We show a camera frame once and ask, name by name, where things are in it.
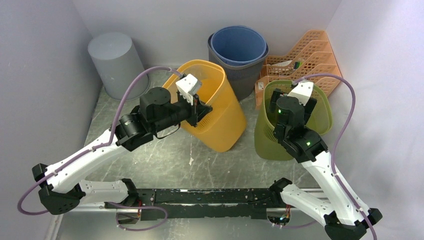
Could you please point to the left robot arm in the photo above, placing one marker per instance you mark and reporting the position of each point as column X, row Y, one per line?
column 63, row 185

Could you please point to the light grey plastic bucket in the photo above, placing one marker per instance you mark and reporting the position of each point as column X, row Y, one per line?
column 116, row 61

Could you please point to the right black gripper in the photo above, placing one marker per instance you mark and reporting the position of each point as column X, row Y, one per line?
column 278, row 93

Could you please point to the orange plastic file organizer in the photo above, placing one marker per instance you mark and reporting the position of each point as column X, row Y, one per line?
column 312, row 54

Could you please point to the blue plastic bucket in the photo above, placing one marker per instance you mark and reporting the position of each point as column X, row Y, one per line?
column 238, row 45

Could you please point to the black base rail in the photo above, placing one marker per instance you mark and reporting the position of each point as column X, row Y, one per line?
column 255, row 203

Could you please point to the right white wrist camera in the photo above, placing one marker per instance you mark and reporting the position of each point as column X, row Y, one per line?
column 302, row 92

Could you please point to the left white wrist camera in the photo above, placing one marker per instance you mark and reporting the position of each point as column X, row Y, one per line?
column 188, row 87

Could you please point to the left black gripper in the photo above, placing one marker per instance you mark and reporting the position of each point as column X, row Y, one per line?
column 198, row 111

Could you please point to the dark grey mesh basket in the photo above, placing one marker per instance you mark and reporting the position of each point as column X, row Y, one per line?
column 241, row 78

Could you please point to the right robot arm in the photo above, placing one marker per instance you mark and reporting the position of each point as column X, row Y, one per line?
column 344, row 216

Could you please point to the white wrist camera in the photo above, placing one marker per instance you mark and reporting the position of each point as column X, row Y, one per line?
column 188, row 87
column 302, row 92

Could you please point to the yellow mesh waste basket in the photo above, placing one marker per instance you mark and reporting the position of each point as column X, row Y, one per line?
column 223, row 126

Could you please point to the olive green mesh basket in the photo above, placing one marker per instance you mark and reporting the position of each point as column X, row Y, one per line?
column 266, row 145

